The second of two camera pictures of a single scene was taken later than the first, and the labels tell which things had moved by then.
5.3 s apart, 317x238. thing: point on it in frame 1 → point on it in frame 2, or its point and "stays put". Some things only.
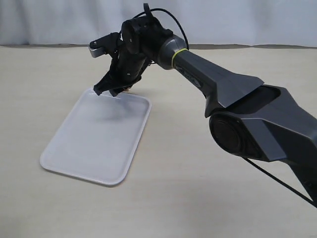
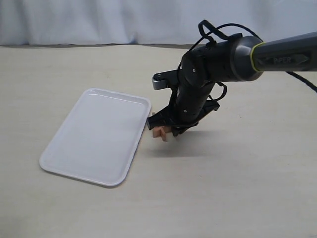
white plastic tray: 98,138 stays put
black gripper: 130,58 → 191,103
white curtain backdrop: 266,23 stays put
